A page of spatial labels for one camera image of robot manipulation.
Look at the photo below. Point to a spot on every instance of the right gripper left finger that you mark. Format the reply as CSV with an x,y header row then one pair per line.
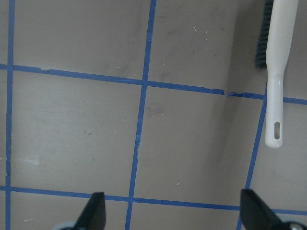
x,y
93,216

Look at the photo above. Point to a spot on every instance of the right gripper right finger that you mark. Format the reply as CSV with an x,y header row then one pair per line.
x,y
255,214

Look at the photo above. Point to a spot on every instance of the white hand brush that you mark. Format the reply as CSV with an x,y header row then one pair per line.
x,y
272,54

